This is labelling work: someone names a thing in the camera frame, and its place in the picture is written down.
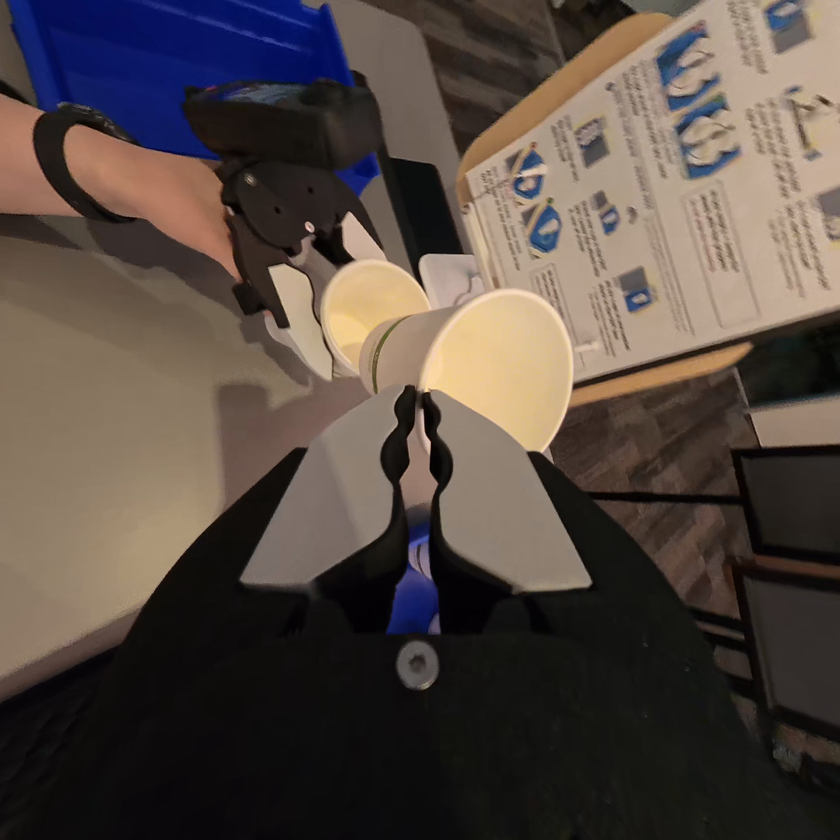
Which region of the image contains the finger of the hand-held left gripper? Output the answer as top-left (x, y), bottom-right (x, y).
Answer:
top-left (315, 210), bottom-right (389, 270)
top-left (231, 210), bottom-right (337, 384)

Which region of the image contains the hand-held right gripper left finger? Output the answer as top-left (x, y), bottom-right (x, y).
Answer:
top-left (241, 385), bottom-right (410, 618)

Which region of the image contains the blue plastic bin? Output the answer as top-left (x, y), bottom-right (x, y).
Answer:
top-left (392, 525), bottom-right (447, 634)
top-left (7, 0), bottom-right (384, 200)

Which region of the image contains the instruction sheet on wooden stand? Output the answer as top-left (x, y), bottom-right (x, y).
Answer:
top-left (456, 11), bottom-right (840, 410)

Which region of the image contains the printed instruction sign board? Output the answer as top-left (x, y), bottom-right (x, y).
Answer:
top-left (466, 0), bottom-right (840, 384)

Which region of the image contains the black wristband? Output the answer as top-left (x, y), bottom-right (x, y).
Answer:
top-left (33, 103), bottom-right (135, 224)

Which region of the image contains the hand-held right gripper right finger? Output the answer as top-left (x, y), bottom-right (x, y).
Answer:
top-left (423, 390), bottom-right (592, 620)

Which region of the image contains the black flat mat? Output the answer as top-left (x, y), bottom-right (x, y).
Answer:
top-left (378, 158), bottom-right (464, 266)

